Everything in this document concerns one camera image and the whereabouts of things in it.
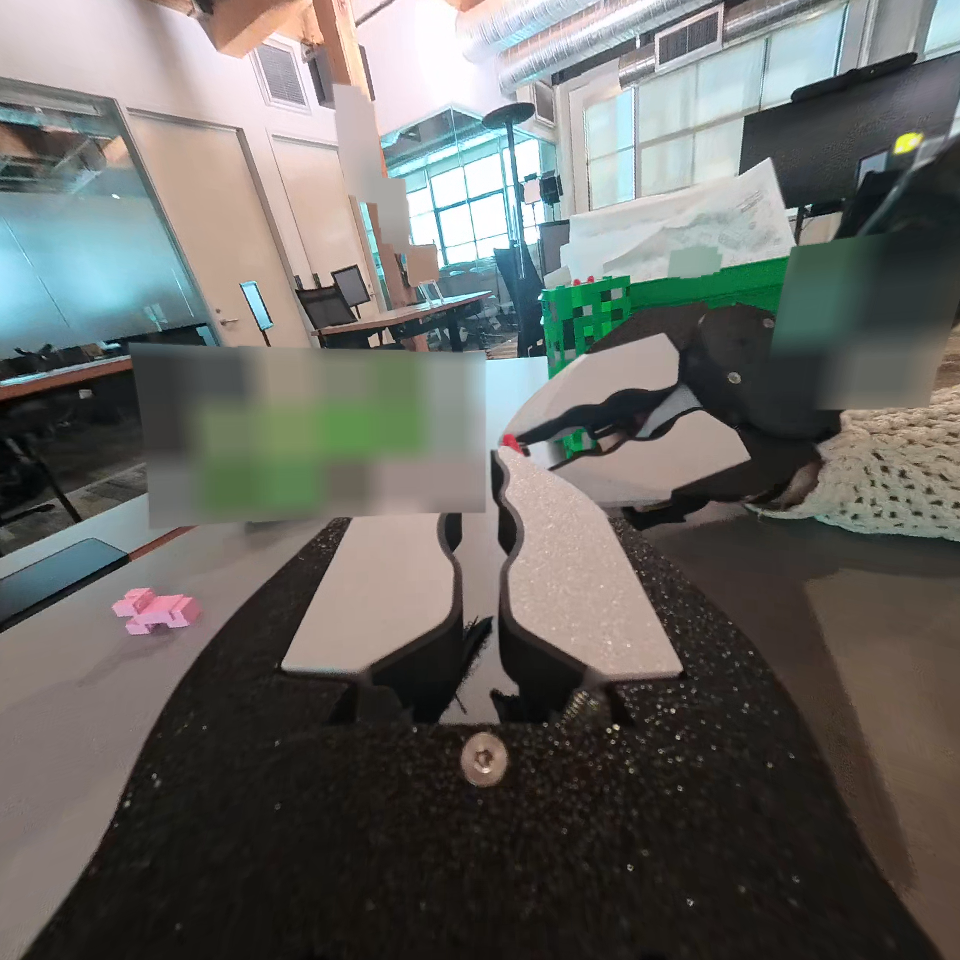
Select pink lego pig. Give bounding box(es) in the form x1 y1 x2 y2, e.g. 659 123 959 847
112 587 202 637

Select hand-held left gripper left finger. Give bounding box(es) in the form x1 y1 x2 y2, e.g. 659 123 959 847
279 513 466 684

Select black floor lamp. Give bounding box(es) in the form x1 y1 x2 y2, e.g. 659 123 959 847
482 103 537 252

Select wooden desk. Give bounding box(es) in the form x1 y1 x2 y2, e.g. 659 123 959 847
311 291 494 354
0 354 136 402

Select person's right forearm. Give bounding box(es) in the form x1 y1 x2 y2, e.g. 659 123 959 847
746 390 960 541

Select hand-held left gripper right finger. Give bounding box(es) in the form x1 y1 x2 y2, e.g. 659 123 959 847
489 447 685 687

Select white wall vent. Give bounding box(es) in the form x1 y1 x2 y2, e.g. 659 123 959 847
251 37 312 114

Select silver ventilation ducts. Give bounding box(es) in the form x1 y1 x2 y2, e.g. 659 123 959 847
457 0 721 91

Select white door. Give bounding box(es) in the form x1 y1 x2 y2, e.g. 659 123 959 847
127 108 294 350

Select large black monitor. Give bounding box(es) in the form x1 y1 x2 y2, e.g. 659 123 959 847
738 52 960 226

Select small desk monitor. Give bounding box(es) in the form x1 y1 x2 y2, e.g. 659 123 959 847
331 264 372 309

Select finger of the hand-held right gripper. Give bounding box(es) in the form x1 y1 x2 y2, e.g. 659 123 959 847
525 390 753 505
504 332 684 451

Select green lego creeper figure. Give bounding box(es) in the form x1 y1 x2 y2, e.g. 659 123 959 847
540 276 633 460

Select green plastic bin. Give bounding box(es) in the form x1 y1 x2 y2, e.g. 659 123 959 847
628 253 796 310

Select white paper sheets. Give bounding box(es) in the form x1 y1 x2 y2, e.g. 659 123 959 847
562 161 796 282

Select black video bar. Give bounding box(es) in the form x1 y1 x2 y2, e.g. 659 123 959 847
791 52 920 102

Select duct vent grille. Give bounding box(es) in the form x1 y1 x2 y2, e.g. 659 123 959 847
654 6 725 72

